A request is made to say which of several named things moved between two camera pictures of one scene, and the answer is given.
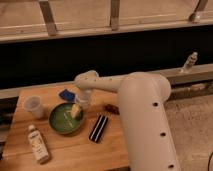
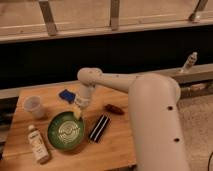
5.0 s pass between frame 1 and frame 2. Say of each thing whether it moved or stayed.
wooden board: stayed
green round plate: moved
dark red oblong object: stayed
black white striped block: stayed
